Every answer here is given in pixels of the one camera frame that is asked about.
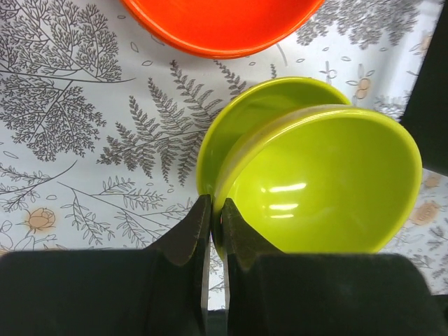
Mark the floral table mat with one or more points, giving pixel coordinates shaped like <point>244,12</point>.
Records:
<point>101,120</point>

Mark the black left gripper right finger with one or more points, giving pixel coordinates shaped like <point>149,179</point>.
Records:
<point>275,293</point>

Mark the black wire dish rack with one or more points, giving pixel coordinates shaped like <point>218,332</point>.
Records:
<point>425,116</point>

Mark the lime green bowl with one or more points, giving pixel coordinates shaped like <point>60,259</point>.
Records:
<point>249,111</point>
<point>326,179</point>

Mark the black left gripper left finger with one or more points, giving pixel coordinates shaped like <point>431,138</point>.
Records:
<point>157,290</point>

